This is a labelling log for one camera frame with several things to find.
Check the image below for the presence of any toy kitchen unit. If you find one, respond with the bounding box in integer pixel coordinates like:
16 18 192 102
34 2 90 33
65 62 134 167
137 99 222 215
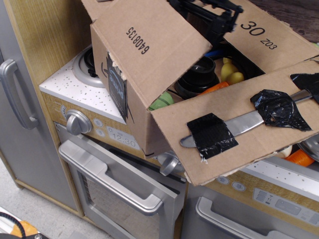
4 0 319 236

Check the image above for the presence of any black tape patch right edge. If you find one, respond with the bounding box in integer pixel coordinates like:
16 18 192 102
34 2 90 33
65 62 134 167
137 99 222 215
290 73 319 103

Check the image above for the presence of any silver pot lid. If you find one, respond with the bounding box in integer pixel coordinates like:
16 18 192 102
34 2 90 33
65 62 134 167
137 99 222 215
297 134 319 162

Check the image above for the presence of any large cardboard box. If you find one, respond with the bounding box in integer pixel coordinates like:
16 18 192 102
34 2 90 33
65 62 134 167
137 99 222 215
83 0 319 185

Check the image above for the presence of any orange toy carrot outside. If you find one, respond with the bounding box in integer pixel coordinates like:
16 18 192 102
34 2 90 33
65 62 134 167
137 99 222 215
286 149 315 167

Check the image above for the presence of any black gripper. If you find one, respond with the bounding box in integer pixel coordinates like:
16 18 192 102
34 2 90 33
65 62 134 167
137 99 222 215
168 0 244 48

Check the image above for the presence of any orange toy carrot in box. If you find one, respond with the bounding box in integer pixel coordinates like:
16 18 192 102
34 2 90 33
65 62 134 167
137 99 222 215
199 82 229 96

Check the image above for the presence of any green toy cabbage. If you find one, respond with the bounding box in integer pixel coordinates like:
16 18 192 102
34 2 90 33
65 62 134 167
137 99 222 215
149 92 174 111

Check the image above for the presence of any yellow rubber duck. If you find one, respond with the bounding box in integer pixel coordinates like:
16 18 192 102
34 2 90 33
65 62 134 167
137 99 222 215
220 57 245 85

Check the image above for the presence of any crumpled black tape patch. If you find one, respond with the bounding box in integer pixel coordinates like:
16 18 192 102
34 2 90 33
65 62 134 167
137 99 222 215
250 89 312 131

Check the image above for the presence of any silver left stove knob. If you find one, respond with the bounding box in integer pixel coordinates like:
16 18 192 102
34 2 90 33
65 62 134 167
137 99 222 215
66 109 93 135

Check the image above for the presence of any black tape patch on knife tip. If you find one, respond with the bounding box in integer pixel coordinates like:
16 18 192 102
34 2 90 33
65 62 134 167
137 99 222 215
186 113 238 160

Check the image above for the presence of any silver stove burner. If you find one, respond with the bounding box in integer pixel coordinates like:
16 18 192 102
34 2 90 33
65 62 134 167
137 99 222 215
73 45 105 88

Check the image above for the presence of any orange object bottom left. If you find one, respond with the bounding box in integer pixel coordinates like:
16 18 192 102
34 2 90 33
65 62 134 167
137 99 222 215
10 221 38 238

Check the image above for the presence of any cream toy piece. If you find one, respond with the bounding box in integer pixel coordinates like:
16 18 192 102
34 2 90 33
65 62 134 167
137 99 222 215
278 145 293 158

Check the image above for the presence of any blue plastic handle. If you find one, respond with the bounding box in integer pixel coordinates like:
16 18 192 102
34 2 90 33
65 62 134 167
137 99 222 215
204 49 224 57

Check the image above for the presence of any black round puck device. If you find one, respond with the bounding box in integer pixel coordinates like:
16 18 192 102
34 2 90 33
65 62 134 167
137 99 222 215
174 57 220 99

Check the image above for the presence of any silver dishwasher door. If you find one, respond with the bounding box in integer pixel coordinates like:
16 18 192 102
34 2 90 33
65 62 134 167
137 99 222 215
181 185 318 239

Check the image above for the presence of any silver fridge door handle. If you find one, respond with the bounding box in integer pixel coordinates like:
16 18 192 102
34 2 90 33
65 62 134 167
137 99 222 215
0 59 39 130

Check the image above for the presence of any silver oven door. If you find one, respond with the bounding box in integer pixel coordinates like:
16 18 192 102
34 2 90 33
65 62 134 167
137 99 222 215
58 139 187 239

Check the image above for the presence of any silver butter knife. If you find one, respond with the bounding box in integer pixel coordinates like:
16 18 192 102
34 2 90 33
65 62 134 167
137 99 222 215
180 90 313 148

